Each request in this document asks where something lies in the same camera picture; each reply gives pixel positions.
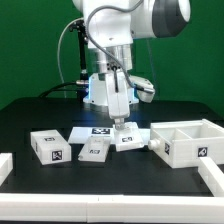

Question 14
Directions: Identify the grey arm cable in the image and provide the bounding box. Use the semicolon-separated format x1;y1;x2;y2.
85;0;144;93

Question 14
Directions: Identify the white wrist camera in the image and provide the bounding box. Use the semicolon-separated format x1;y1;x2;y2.
130;76;155;103

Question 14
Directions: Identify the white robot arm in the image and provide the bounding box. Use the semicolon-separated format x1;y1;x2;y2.
72;0;191;130

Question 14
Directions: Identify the white right fence rail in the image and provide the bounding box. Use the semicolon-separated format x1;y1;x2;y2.
198;157;224;197

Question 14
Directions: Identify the white fence rail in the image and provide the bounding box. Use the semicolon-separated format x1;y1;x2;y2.
198;157;224;197
0;153;13;186
0;193;224;224

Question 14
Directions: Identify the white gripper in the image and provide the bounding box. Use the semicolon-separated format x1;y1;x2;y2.
105;72;130;130

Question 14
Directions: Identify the white door panel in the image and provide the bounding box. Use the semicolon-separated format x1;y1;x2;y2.
78;136;111;162
113;122;144;152

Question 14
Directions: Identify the white front fence rail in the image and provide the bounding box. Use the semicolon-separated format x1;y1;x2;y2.
0;193;224;224

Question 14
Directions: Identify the small white tagged box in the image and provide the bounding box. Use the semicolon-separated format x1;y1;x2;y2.
30;130;71;165

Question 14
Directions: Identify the white camera cable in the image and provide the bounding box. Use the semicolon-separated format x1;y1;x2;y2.
56;16;84;84

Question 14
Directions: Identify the white base tag sheet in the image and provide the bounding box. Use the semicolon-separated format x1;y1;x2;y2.
67;126;152;147

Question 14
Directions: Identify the white cabinet body box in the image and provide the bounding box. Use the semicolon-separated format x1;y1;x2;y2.
148;119;224;168

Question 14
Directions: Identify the black camera on stand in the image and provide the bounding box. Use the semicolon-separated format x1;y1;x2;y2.
69;18;89;87

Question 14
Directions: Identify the white left fence rail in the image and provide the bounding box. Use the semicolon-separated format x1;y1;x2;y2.
0;153;13;186

